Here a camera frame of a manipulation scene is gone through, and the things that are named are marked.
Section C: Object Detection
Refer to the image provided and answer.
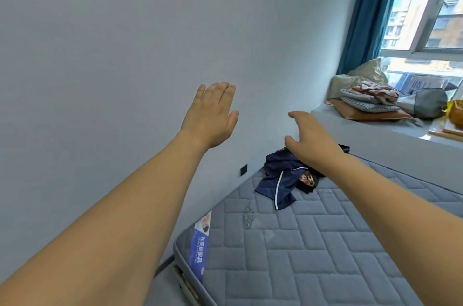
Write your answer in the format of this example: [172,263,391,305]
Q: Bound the person's left hand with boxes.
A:
[179,82,240,153]

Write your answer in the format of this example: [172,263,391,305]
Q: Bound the person's right hand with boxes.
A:
[284,110,348,176]

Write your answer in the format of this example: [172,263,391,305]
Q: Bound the black colourful patterned sweatshirt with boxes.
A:
[297,168,321,195]

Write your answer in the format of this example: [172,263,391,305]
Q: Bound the shiny navy track pants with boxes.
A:
[255,146,352,210]

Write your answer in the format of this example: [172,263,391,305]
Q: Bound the person's right forearm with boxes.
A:
[326,150,463,306]

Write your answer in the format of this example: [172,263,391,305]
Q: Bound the person's left forearm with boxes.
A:
[0,132,211,306]

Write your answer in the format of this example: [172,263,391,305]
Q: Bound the brown flat cushion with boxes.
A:
[329,98,417,122]

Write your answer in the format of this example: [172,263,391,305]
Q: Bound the grey green pillow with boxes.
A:
[326,74,363,100]

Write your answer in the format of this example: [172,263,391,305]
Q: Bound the beige plastic bag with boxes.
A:
[347,57,392,87]

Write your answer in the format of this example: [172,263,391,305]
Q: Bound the grey quilted mattress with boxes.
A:
[172,153,463,306]

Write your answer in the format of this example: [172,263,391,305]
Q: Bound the grey bag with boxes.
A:
[396,87,449,121]

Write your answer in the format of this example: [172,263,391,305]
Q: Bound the wicker basket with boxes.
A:
[447,98,463,128]

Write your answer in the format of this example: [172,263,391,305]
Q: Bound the blue curtain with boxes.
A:
[336,0,408,75]

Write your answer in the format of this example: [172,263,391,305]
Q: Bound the window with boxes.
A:
[380,0,463,97]

